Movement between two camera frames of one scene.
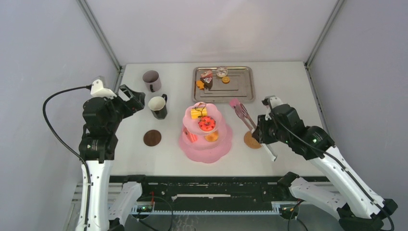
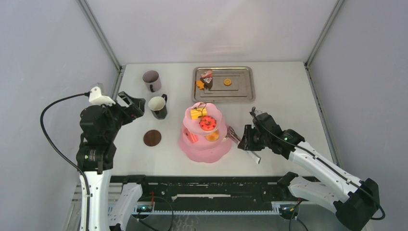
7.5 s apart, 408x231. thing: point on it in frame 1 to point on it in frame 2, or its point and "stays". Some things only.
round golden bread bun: [212, 137] stays
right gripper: [260, 133] to [246, 144]
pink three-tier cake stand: [205, 137] stays
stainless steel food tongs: [242, 111] to [233, 135]
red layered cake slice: [192, 137] stays
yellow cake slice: [195, 113] stays
